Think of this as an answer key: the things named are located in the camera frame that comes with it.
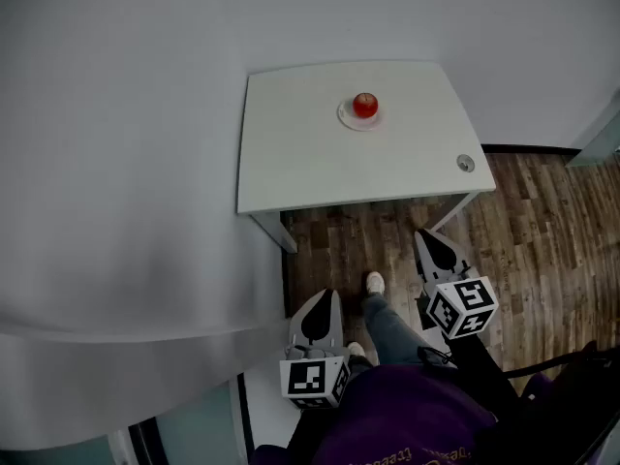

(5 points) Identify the dark door frame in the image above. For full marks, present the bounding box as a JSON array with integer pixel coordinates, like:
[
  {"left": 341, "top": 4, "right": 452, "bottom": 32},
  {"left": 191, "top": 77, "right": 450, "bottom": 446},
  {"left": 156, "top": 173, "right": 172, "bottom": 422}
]
[{"left": 127, "top": 417, "right": 170, "bottom": 465}]

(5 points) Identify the white table leg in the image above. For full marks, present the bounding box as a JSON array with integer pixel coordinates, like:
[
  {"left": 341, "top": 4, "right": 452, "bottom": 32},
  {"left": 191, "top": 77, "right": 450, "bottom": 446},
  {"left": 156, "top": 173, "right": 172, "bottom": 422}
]
[
  {"left": 429, "top": 191, "right": 480, "bottom": 234},
  {"left": 249, "top": 209, "right": 299, "bottom": 255}
]

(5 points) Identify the white panel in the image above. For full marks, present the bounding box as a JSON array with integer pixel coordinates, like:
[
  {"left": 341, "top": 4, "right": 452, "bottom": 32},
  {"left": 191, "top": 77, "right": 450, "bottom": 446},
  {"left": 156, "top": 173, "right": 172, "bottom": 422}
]
[{"left": 235, "top": 369, "right": 304, "bottom": 454}]

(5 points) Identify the person's right forearm black sleeve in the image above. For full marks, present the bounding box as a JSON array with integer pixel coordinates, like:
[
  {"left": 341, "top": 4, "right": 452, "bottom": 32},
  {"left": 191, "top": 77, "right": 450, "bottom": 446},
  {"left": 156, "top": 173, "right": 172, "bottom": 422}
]
[{"left": 449, "top": 332, "right": 523, "bottom": 421}]

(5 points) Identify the black bag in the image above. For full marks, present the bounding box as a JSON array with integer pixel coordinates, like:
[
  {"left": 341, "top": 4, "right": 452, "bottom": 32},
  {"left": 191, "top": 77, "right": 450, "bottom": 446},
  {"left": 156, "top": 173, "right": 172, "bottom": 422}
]
[{"left": 493, "top": 340, "right": 620, "bottom": 465}]

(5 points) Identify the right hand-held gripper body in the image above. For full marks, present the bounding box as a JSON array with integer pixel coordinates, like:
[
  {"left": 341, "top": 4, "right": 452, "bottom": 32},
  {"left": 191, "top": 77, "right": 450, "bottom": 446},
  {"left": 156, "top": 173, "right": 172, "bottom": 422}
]
[{"left": 415, "top": 262, "right": 501, "bottom": 341}]

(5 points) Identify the black cord loop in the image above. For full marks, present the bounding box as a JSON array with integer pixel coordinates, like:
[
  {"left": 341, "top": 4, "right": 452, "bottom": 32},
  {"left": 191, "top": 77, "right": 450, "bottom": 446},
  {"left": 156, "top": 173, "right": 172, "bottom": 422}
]
[{"left": 416, "top": 345, "right": 457, "bottom": 366}]

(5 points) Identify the person's leg in jeans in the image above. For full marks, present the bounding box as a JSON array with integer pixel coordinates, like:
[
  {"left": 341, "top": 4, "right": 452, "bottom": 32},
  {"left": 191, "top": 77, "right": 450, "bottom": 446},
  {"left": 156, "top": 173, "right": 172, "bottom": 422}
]
[{"left": 360, "top": 292, "right": 440, "bottom": 368}]

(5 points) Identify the black strap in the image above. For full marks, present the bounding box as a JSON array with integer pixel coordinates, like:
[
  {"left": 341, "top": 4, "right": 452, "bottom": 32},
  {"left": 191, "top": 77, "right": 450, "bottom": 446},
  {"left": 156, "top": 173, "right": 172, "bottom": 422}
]
[{"left": 502, "top": 349, "right": 600, "bottom": 378}]

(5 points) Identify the white plate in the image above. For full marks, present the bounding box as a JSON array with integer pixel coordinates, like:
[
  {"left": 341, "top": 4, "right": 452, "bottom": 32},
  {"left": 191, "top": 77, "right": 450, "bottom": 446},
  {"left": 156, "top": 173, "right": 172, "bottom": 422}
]
[{"left": 337, "top": 98, "right": 386, "bottom": 132}]

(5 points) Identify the glass panel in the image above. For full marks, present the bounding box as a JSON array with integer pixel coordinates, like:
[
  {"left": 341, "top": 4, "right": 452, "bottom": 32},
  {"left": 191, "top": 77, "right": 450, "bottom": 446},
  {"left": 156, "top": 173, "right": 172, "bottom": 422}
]
[{"left": 564, "top": 108, "right": 620, "bottom": 170}]

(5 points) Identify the person's purple sweater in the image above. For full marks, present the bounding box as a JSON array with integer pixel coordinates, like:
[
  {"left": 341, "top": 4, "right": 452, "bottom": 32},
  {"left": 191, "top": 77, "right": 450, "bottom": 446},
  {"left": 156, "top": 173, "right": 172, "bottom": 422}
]
[{"left": 251, "top": 363, "right": 498, "bottom": 465}]

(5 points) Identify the red apple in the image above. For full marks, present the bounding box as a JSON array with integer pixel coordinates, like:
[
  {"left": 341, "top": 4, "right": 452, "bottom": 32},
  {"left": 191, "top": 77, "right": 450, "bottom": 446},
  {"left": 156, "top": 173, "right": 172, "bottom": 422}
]
[{"left": 352, "top": 92, "right": 380, "bottom": 119}]

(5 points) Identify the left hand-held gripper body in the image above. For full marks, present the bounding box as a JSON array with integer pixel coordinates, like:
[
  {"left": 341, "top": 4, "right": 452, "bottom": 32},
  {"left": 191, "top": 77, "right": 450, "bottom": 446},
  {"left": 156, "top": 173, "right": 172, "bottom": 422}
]
[{"left": 279, "top": 341, "right": 353, "bottom": 411}]

